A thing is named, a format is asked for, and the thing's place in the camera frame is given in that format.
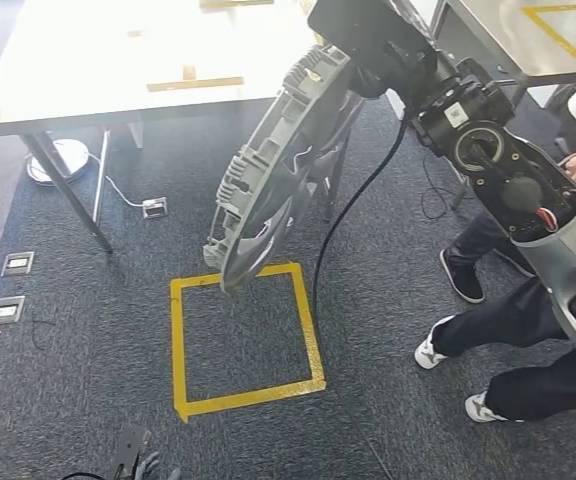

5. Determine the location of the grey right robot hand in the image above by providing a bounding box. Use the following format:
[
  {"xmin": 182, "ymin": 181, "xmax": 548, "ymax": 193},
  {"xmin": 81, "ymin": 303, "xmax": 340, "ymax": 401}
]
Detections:
[{"xmin": 350, "ymin": 42, "xmax": 422, "ymax": 102}]

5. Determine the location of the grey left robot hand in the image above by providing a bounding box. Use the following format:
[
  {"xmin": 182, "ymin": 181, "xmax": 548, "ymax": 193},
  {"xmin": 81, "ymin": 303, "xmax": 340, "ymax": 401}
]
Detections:
[{"xmin": 135, "ymin": 451, "xmax": 182, "ymax": 480}]

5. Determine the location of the silver plastic wheel hubcap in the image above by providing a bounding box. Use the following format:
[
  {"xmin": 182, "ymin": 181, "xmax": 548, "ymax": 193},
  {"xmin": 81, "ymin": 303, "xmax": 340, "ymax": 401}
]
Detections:
[{"xmin": 203, "ymin": 42, "xmax": 369, "ymax": 296}]

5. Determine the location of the stainless steel workbench table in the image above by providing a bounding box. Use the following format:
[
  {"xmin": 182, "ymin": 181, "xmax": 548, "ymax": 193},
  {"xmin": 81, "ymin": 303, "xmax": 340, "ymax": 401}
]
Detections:
[{"xmin": 0, "ymin": 0, "xmax": 364, "ymax": 256}]

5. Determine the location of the yellow table tape rectangle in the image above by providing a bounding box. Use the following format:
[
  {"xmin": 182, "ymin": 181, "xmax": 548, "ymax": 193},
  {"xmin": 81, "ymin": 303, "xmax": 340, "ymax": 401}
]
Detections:
[
  {"xmin": 127, "ymin": 29, "xmax": 197, "ymax": 93},
  {"xmin": 182, "ymin": 0, "xmax": 275, "ymax": 91}
]

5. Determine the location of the yellow side table tape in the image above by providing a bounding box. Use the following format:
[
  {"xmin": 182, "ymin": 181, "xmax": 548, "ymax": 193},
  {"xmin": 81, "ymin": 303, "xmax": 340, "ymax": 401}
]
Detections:
[{"xmin": 520, "ymin": 3, "xmax": 576, "ymax": 60}]

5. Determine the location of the silver floor socket plate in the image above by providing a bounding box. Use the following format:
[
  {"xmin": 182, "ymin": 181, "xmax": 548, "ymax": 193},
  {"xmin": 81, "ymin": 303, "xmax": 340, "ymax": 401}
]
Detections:
[
  {"xmin": 0, "ymin": 295, "xmax": 26, "ymax": 327},
  {"xmin": 0, "ymin": 251, "xmax": 35, "ymax": 278}
]

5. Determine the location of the open silver floor socket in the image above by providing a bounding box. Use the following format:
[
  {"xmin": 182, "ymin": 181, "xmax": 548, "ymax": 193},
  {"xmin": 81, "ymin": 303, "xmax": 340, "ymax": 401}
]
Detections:
[{"xmin": 141, "ymin": 196, "xmax": 169, "ymax": 221}]

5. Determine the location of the round silver floor base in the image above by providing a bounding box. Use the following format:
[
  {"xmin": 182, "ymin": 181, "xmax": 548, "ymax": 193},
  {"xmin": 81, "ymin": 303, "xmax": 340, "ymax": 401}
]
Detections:
[{"xmin": 26, "ymin": 139, "xmax": 90, "ymax": 187}]

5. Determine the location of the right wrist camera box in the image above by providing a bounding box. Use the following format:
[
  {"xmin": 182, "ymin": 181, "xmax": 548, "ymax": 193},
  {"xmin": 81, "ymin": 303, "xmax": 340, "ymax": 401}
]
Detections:
[{"xmin": 308, "ymin": 0, "xmax": 437, "ymax": 81}]

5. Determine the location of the thin black floor cable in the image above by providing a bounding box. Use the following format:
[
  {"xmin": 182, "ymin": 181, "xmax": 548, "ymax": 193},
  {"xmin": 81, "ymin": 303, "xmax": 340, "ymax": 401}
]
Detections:
[{"xmin": 419, "ymin": 150, "xmax": 465, "ymax": 222}]

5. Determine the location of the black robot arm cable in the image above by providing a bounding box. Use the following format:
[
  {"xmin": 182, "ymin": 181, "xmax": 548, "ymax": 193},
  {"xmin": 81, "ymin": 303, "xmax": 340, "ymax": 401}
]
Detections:
[{"xmin": 311, "ymin": 105, "xmax": 410, "ymax": 362}]

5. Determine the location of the white floor cable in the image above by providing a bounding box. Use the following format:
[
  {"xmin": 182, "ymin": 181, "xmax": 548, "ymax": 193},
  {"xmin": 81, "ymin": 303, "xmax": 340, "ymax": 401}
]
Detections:
[{"xmin": 87, "ymin": 152, "xmax": 145, "ymax": 210}]

